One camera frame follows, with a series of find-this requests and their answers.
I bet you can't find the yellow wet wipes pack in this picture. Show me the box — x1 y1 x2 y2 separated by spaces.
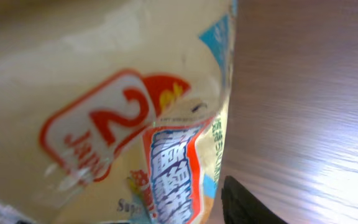
0 0 237 223

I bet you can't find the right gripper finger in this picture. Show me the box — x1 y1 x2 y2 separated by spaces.
221 175 287 224

